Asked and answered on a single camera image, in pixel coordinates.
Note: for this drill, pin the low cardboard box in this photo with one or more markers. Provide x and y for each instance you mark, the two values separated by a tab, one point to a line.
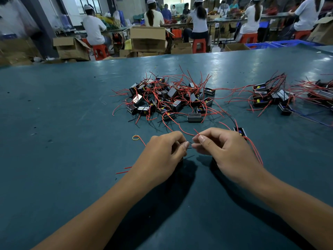
181	48

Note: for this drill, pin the person's right forearm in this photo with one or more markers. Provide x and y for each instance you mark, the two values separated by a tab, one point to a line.
294	211

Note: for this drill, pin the person's left forearm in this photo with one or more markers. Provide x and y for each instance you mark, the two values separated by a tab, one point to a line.
91	218

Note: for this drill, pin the yellow rubber band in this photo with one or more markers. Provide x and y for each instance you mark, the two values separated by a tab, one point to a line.
133	137

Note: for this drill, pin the open cardboard box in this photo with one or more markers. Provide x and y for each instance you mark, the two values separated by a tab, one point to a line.
72	48

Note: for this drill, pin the tilted cardboard box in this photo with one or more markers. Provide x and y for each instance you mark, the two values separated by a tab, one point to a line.
322	31

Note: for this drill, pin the large closed cardboard box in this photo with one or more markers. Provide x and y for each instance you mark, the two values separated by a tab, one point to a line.
149	39

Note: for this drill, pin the shallow cardboard box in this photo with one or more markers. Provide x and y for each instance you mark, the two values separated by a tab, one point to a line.
237	46

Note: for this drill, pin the person's left hand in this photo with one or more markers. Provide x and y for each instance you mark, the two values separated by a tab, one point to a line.
158	161

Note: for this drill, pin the person's right hand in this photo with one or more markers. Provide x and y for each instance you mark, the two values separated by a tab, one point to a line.
229	153

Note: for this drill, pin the blue plastic crate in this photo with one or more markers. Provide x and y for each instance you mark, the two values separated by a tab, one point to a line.
296	42
263	45

